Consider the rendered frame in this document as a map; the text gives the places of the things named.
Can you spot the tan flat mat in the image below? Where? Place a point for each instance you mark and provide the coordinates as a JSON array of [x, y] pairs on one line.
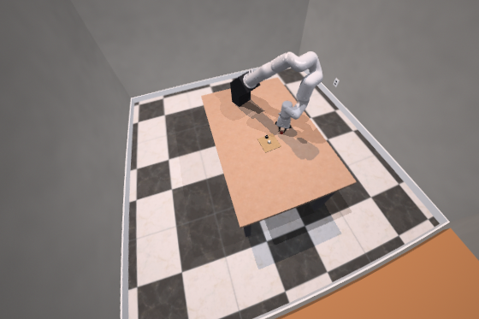
[[269, 147]]

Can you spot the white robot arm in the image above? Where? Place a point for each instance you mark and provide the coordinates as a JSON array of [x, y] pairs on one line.
[[309, 60]]

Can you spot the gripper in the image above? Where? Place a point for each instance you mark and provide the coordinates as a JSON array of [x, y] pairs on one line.
[[283, 123]]

